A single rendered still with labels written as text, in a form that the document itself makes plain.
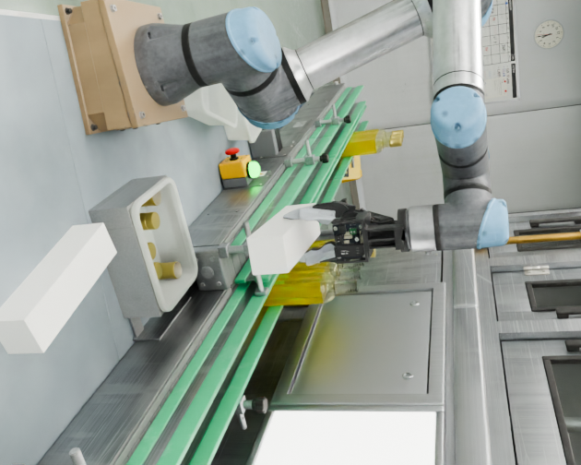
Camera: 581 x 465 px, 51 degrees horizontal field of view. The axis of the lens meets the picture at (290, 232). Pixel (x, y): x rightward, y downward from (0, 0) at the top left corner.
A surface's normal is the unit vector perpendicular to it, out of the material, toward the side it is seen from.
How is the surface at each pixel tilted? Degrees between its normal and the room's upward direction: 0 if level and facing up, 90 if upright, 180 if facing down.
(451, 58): 105
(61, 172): 0
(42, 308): 0
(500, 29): 90
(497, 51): 90
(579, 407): 90
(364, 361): 90
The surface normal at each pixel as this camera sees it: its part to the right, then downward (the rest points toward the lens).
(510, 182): -0.23, 0.40
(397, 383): -0.18, -0.91
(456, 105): -0.32, -0.40
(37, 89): 0.96, -0.07
